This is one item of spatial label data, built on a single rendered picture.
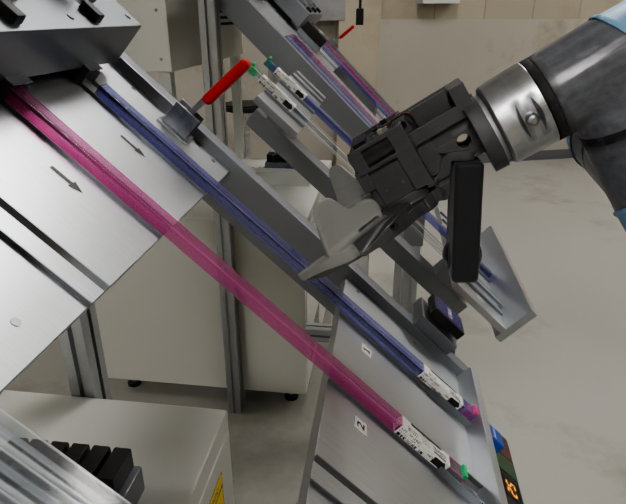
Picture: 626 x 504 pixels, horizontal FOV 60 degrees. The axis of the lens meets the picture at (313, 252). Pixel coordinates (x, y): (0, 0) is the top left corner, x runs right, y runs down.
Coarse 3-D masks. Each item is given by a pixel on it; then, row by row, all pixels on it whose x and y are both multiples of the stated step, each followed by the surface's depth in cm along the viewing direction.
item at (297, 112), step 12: (252, 72) 73; (300, 120) 75; (312, 120) 76; (312, 132) 75; (324, 132) 76; (324, 144) 76; (336, 144) 76; (336, 156) 76; (420, 228) 79; (432, 240) 79; (480, 288) 81; (492, 300) 82
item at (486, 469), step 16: (464, 384) 65; (480, 400) 61; (480, 416) 59; (480, 432) 57; (480, 448) 55; (480, 464) 53; (496, 464) 53; (480, 480) 52; (496, 480) 50; (480, 496) 50; (496, 496) 49
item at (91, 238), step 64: (0, 128) 38; (128, 128) 51; (0, 192) 34; (64, 192) 38; (192, 192) 51; (0, 256) 30; (64, 256) 34; (128, 256) 38; (0, 320) 28; (64, 320) 31; (0, 384) 25
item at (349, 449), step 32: (352, 288) 63; (352, 320) 57; (384, 320) 63; (352, 352) 52; (384, 352) 57; (416, 352) 64; (384, 384) 53; (416, 384) 58; (448, 384) 64; (320, 416) 42; (352, 416) 45; (416, 416) 53; (448, 416) 58; (320, 448) 39; (352, 448) 42; (384, 448) 45; (448, 448) 53; (320, 480) 37; (352, 480) 39; (384, 480) 42; (416, 480) 45; (448, 480) 48
